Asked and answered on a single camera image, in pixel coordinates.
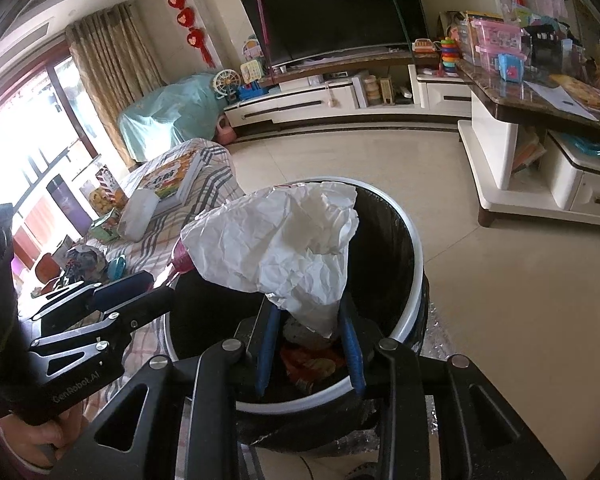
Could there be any purple carton box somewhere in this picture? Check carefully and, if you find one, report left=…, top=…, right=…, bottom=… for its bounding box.
left=45, top=174, right=76, bottom=222

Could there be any yellow orange book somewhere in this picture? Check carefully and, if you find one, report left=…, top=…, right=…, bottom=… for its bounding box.
left=550, top=74, right=600, bottom=113

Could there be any orange snack wrapper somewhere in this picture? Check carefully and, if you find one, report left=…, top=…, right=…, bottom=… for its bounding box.
left=280, top=345, right=348, bottom=393

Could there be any black box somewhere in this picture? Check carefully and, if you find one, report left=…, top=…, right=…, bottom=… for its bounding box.
left=522, top=25, right=574, bottom=74

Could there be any white tissue box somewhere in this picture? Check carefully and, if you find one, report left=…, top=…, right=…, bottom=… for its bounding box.
left=117, top=190, right=161, bottom=241

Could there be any pinkish brown round object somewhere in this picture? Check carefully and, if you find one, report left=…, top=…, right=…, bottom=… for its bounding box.
left=35, top=255, right=66, bottom=284

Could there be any toy ferris wheel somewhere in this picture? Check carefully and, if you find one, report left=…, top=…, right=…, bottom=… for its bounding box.
left=211, top=69, right=242, bottom=104

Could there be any orange printed packet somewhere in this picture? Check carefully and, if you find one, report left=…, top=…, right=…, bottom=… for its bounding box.
left=130, top=152, right=204, bottom=216

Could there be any clear snack jar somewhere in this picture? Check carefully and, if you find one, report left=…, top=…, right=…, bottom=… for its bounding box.
left=87, top=167, right=129, bottom=216

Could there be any crumpled foil wrapper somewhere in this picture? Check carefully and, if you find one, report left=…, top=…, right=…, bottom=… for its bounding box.
left=62, top=245, right=109, bottom=286

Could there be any pink plastic wrapper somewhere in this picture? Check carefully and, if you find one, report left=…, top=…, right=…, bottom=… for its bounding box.
left=170, top=239, right=197, bottom=277

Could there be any stacking ring toy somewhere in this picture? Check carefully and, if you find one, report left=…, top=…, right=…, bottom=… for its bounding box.
left=439, top=35, right=462, bottom=77

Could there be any blue toy box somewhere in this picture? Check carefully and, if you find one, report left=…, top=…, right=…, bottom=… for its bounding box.
left=497, top=52, right=527, bottom=84

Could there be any pink floor toy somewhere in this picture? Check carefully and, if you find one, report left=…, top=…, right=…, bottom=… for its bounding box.
left=216, top=117, right=239, bottom=145

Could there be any white television cabinet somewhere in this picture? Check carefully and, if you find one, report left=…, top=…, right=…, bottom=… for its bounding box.
left=223, top=50, right=473, bottom=129

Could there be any white rimmed trash bin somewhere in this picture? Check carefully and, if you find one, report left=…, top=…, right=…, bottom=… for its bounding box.
left=162, top=176, right=431, bottom=453

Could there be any black flat television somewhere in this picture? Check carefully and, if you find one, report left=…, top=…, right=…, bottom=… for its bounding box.
left=239, top=0, right=429, bottom=67

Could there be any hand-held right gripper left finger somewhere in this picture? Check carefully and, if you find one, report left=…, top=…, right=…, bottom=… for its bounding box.
left=65, top=305, right=286, bottom=480

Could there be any white paper sheet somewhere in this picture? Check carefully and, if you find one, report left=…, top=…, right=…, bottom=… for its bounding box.
left=522, top=80, right=600, bottom=122

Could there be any stack of shelf books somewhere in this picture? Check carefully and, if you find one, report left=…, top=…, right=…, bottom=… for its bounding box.
left=512, top=130, right=547, bottom=172

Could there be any person's left hand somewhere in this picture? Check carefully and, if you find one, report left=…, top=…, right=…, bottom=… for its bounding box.
left=2, top=401, right=89, bottom=473

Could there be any blue toy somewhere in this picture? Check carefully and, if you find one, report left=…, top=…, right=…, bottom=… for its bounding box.
left=237, top=85, right=270, bottom=104

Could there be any pink storage box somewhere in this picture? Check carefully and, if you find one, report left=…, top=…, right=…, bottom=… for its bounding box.
left=475, top=44, right=526, bottom=74
left=472, top=19, right=524, bottom=49

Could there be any teal plate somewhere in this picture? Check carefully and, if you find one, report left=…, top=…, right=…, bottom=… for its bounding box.
left=570, top=137, right=600, bottom=157

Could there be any plaid tablecloth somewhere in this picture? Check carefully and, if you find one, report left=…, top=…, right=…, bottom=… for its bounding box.
left=10, top=137, right=246, bottom=480

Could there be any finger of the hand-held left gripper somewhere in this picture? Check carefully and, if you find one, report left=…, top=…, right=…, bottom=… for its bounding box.
left=17, top=271, right=155, bottom=333
left=27, top=285, right=176, bottom=413

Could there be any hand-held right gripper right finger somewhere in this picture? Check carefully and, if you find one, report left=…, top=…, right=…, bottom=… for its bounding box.
left=337, top=295, right=568, bottom=480

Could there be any balcony glass door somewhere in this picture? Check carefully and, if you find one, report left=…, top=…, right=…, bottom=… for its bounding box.
left=0, top=42, right=102, bottom=271

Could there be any green carton box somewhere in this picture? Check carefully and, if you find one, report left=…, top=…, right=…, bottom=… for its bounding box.
left=89, top=210, right=124, bottom=244

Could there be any yellow green toy board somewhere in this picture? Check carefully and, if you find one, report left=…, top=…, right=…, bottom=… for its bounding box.
left=240, top=58, right=267, bottom=84

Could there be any beige patterned curtain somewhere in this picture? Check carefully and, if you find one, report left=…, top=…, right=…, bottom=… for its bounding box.
left=65, top=2, right=164, bottom=168

